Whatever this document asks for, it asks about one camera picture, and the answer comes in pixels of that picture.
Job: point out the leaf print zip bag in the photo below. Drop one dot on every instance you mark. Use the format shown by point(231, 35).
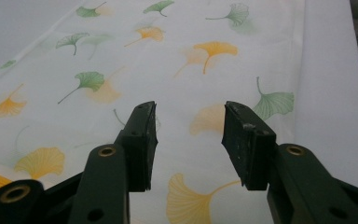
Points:
point(167, 77)

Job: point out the white table cover sheet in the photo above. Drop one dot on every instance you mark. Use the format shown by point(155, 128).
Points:
point(329, 109)

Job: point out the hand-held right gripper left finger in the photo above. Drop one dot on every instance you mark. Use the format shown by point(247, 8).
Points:
point(105, 186)

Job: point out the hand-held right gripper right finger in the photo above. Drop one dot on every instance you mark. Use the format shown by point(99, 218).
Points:
point(295, 186)

